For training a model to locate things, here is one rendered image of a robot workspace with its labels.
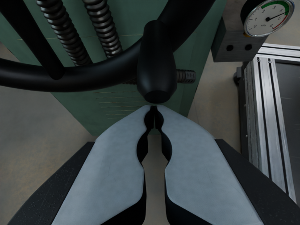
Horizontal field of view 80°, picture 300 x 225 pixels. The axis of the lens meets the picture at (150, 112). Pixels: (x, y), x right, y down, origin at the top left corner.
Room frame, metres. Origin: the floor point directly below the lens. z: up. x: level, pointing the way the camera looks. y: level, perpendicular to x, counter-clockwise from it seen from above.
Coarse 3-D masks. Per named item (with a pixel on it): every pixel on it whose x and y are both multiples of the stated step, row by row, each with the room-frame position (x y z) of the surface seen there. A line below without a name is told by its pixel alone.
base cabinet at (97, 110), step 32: (32, 0) 0.31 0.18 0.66; (64, 0) 0.31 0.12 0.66; (128, 0) 0.30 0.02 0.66; (160, 0) 0.30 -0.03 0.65; (224, 0) 0.29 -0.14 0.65; (0, 32) 0.32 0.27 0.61; (128, 32) 0.30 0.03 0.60; (32, 64) 0.32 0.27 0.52; (64, 64) 0.31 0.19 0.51; (192, 64) 0.29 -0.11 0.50; (64, 96) 0.32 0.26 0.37; (96, 96) 0.31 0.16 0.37; (128, 96) 0.30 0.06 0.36; (192, 96) 0.29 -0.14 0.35; (96, 128) 0.32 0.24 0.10
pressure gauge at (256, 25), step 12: (252, 0) 0.24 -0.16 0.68; (264, 0) 0.23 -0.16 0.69; (276, 0) 0.22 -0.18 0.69; (288, 0) 0.22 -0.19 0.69; (252, 12) 0.22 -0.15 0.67; (264, 12) 0.22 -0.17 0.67; (276, 12) 0.22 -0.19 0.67; (288, 12) 0.22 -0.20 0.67; (252, 24) 0.23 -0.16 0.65; (264, 24) 0.22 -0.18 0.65; (276, 24) 0.22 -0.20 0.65; (252, 36) 0.22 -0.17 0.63
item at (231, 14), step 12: (228, 0) 0.33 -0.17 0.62; (240, 0) 0.33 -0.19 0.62; (228, 12) 0.30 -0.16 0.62; (240, 12) 0.30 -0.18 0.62; (228, 24) 0.27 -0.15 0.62; (240, 24) 0.27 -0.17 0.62; (216, 36) 0.29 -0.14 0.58; (228, 36) 0.25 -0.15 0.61; (240, 36) 0.25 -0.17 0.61; (264, 36) 0.25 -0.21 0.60; (216, 48) 0.27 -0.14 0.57; (228, 48) 0.25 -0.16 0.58; (240, 48) 0.25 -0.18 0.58; (252, 48) 0.25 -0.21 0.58; (216, 60) 0.25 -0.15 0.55; (228, 60) 0.25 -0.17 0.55; (240, 60) 0.25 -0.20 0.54
